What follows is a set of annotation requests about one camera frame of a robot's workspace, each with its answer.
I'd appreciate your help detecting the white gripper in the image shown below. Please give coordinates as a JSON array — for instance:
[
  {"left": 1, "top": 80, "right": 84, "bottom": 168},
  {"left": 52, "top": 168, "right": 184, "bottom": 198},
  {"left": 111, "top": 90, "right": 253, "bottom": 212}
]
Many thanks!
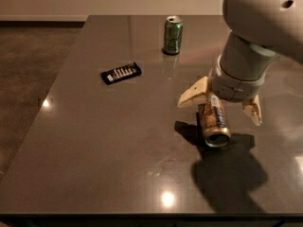
[{"left": 177, "top": 56, "right": 265, "bottom": 126}]

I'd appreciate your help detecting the orange soda can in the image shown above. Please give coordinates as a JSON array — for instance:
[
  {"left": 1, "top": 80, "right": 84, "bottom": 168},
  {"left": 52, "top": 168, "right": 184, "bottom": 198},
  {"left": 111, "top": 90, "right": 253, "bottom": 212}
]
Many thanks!
[{"left": 198, "top": 95, "right": 231, "bottom": 148}]

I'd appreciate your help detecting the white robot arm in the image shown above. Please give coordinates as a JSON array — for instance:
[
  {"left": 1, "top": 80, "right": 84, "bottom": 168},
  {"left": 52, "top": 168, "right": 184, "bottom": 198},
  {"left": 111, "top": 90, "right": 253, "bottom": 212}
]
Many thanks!
[{"left": 178, "top": 0, "right": 303, "bottom": 126}]

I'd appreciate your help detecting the green soda can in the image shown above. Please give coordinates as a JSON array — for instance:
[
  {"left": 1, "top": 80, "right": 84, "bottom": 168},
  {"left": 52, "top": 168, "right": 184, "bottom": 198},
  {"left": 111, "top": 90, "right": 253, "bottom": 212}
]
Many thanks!
[{"left": 163, "top": 15, "right": 183, "bottom": 55}]

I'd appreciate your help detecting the black snack bar wrapper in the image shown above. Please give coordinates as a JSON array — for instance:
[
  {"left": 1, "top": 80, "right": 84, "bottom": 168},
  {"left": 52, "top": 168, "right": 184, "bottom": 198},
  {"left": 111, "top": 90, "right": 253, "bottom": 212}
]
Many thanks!
[{"left": 100, "top": 62, "right": 142, "bottom": 85}]

